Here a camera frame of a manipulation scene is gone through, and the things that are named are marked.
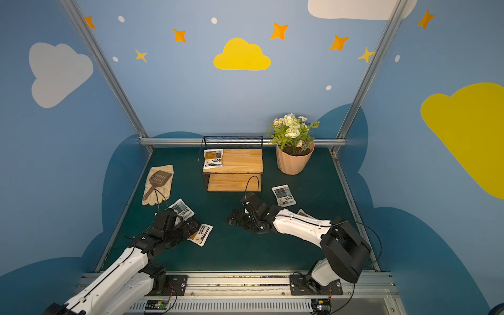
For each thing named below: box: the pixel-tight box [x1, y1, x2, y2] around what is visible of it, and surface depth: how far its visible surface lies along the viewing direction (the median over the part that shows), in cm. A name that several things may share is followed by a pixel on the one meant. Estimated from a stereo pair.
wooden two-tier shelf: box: [198, 135, 264, 192], surface depth 101 cm
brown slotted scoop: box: [142, 169, 173, 201], surface depth 106 cm
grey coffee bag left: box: [168, 198, 195, 222], surface depth 97 cm
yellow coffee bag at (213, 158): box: [203, 148, 224, 170], surface depth 95 cm
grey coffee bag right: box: [271, 183, 297, 208], surface depth 101 cm
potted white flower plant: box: [265, 112, 320, 176], surface depth 92 cm
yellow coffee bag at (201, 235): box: [186, 223, 214, 247], surface depth 88 cm
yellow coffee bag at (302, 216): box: [291, 208, 321, 223], surface depth 55 cm
